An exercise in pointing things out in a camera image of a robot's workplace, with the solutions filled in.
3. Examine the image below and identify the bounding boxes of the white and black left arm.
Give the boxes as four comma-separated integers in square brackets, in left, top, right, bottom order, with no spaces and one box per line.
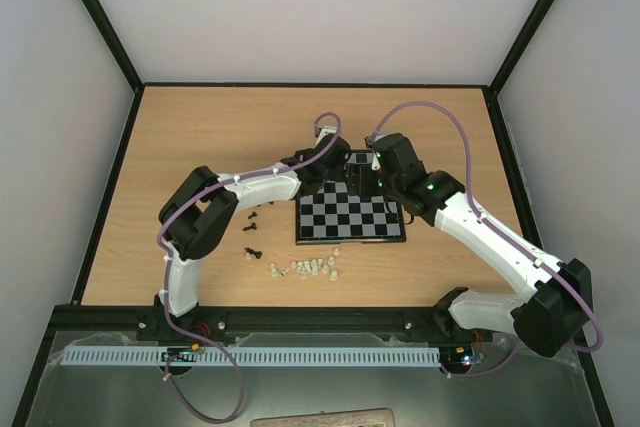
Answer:
[156,133,351,335]

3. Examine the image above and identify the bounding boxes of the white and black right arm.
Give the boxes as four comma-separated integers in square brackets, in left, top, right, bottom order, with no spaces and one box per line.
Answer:
[345,133,593,357]

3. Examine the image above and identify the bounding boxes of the white chess pieces cluster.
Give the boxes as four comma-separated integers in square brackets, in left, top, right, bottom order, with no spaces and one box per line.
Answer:
[290,256,338,278]

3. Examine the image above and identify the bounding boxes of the small circuit board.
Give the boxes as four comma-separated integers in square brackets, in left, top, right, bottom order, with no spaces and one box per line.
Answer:
[449,344,486,366]

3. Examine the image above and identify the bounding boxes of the black and grey chessboard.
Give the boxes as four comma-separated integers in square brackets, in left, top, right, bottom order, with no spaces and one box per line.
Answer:
[295,180,406,245]

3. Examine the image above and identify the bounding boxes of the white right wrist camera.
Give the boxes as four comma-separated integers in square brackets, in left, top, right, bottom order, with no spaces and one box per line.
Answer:
[365,131,389,171]

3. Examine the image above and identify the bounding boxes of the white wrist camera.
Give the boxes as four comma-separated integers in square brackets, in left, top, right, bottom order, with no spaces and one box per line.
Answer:
[365,131,389,171]
[314,125,338,138]

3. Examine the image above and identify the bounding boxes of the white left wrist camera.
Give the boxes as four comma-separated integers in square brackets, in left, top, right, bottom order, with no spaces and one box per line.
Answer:
[314,125,338,138]

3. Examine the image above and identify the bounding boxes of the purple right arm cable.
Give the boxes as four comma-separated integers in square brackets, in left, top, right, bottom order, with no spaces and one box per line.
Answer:
[372,100,604,379]

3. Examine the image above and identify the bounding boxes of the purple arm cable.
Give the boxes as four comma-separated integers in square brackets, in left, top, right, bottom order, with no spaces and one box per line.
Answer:
[372,100,604,379]
[157,111,246,421]

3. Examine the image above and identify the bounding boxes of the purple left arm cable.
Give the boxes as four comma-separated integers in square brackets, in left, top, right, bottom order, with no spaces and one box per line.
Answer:
[157,111,246,421]

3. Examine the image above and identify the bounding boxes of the light blue cable duct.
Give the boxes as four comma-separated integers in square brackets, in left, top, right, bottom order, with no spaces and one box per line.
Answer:
[60,346,441,368]

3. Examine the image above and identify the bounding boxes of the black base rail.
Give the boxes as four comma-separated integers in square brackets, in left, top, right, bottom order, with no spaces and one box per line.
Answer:
[47,305,491,346]

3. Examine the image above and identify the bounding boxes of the black enclosure frame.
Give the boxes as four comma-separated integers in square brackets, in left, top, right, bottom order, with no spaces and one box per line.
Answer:
[9,0,640,427]

